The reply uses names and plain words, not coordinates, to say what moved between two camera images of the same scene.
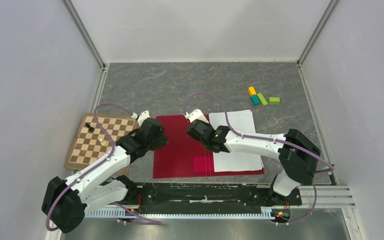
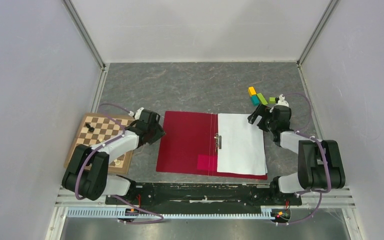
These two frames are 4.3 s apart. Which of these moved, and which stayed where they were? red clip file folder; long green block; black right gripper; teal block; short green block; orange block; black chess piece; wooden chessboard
Moved: red clip file folder; black right gripper
Stayed: wooden chessboard; long green block; teal block; orange block; black chess piece; short green block
